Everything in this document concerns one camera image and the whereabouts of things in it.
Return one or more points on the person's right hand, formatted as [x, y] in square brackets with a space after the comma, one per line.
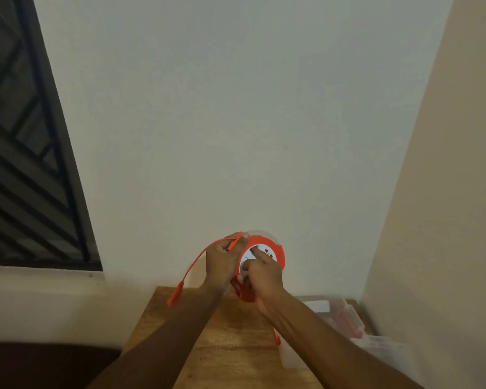
[265, 279]

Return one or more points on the person's left fingers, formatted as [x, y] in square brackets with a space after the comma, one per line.
[235, 240]

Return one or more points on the clear plastic box lid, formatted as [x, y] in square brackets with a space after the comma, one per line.
[384, 352]

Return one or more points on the person's right fingers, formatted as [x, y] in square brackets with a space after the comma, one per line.
[259, 261]

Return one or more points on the clear plastic storage box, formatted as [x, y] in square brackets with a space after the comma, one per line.
[344, 315]

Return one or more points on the dark brown furniture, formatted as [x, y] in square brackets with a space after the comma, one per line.
[40, 366]

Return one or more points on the person's left hand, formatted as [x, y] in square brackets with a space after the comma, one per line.
[218, 263]

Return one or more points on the window with dark grille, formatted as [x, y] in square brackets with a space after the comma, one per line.
[24, 157]

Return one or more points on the person's left forearm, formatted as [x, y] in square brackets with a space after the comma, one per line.
[166, 340]

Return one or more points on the person's right forearm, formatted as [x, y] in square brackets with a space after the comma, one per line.
[328, 352]

